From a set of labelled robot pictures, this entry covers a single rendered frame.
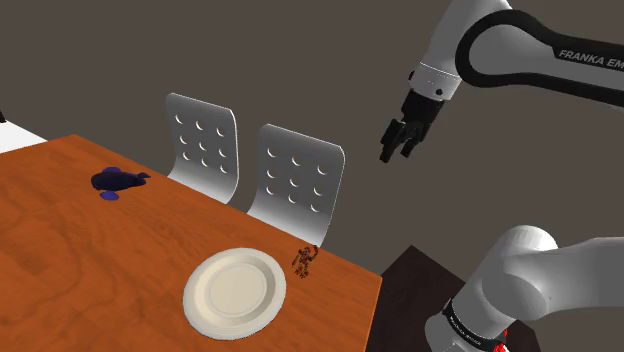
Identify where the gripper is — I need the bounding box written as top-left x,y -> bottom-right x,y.
379,89 -> 445,164

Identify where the white chair with holes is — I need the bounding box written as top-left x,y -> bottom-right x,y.
246,123 -> 347,251
164,92 -> 241,205

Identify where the red toy robot figure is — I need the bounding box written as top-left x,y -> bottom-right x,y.
291,244 -> 321,281

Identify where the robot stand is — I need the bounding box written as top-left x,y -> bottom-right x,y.
365,244 -> 540,352

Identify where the white round plate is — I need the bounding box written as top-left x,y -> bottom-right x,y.
182,247 -> 288,342

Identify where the dark blue toy fish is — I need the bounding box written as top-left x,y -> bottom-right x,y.
90,166 -> 152,202

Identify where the brown wooden table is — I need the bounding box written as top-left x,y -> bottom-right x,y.
0,133 -> 383,352

